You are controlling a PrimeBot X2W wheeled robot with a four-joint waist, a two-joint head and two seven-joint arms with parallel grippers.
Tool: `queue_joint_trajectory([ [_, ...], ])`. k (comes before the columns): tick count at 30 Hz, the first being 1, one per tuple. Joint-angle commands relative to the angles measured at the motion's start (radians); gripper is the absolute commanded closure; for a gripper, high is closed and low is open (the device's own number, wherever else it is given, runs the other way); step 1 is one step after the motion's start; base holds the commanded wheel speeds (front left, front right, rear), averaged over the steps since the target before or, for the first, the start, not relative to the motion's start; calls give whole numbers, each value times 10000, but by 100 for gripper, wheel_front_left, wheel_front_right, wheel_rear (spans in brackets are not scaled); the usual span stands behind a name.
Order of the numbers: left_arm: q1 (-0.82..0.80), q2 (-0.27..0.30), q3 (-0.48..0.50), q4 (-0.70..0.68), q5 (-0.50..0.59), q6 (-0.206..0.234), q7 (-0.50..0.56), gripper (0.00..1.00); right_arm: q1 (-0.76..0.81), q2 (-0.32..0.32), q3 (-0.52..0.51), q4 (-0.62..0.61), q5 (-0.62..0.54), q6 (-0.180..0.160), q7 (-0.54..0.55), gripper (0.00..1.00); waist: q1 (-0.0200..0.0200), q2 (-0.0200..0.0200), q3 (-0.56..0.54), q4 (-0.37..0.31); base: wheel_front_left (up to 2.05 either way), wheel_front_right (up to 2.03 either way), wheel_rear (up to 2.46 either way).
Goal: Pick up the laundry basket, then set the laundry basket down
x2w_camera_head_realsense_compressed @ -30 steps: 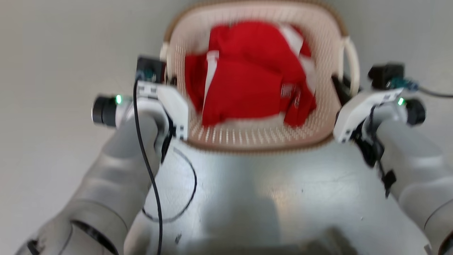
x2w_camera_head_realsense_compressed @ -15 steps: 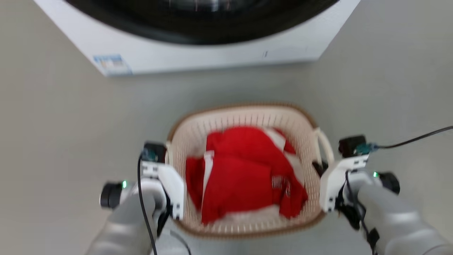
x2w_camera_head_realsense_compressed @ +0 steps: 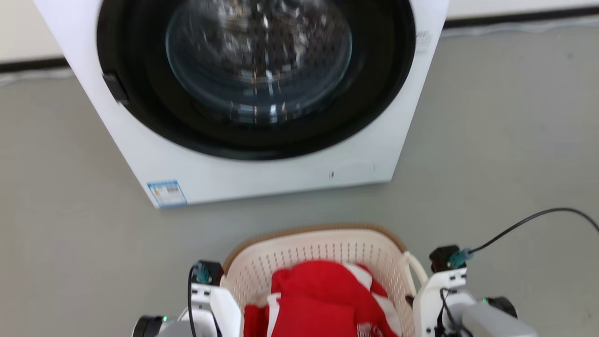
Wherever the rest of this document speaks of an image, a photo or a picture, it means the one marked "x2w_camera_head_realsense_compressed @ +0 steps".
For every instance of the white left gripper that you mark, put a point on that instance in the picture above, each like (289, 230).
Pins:
(224, 306)

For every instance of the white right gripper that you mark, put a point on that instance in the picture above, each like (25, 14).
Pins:
(428, 299)

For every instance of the cream plastic laundry basket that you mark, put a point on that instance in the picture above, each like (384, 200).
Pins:
(323, 245)

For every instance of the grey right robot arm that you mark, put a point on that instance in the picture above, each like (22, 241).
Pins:
(496, 320)

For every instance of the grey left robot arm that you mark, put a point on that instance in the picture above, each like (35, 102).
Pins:
(154, 327)

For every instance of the red and white garment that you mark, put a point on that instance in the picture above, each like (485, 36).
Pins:
(318, 299)

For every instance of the blue energy label sticker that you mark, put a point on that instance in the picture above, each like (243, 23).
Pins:
(167, 193)

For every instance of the white front-load washing machine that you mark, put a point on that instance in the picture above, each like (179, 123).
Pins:
(262, 178)

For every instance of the black round washer door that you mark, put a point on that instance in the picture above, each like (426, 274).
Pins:
(140, 107)

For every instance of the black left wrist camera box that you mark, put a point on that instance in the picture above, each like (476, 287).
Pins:
(211, 271)

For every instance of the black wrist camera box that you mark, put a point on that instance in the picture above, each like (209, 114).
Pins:
(442, 258)
(211, 271)

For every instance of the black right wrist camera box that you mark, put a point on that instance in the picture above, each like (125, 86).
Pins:
(442, 258)

